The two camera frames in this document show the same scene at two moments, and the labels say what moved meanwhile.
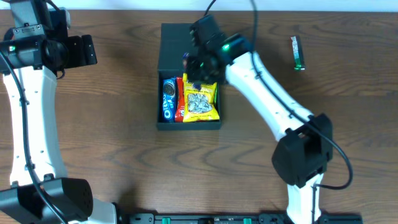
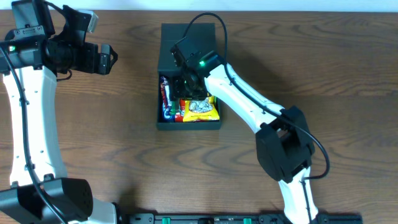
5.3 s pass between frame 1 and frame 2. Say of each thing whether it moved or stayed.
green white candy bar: moved
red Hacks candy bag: stayed
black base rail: stayed
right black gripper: moved
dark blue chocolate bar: moved
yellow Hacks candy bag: stayed
